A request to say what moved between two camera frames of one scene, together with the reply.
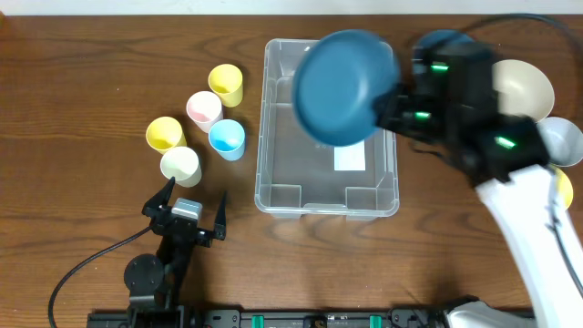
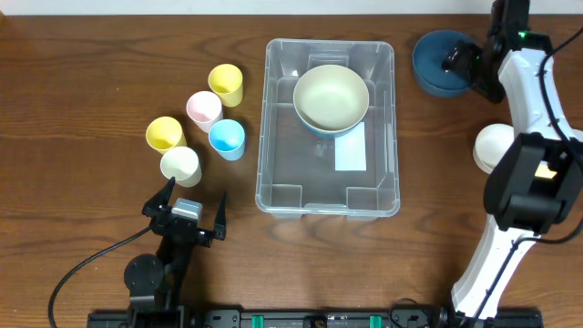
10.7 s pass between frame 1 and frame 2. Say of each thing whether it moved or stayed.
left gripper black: stayed
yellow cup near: stayed
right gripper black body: moved
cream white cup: stayed
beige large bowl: moved
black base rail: stayed
